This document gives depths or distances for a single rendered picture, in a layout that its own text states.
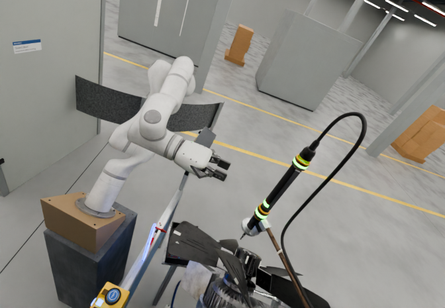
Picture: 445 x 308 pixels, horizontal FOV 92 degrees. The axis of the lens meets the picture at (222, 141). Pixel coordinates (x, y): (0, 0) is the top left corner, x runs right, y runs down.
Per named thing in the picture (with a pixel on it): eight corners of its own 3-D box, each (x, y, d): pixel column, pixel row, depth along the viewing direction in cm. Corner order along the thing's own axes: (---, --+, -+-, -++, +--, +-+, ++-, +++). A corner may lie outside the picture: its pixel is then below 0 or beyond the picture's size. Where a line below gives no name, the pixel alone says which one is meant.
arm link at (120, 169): (103, 167, 110) (126, 126, 113) (137, 180, 118) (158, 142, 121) (101, 173, 99) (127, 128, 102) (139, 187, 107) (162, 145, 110)
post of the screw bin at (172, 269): (155, 306, 168) (180, 260, 124) (152, 305, 168) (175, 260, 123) (156, 301, 171) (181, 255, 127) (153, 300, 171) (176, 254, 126)
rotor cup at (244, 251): (261, 294, 89) (271, 262, 93) (233, 285, 85) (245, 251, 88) (244, 277, 102) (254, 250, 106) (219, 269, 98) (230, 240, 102)
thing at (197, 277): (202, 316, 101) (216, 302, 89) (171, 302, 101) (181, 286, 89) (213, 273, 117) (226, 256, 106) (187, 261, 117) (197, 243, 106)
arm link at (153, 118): (191, 62, 74) (163, 131, 58) (187, 94, 88) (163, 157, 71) (166, 54, 73) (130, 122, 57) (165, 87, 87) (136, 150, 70)
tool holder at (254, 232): (263, 240, 78) (276, 226, 73) (247, 244, 75) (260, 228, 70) (253, 218, 85) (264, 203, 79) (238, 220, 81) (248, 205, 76)
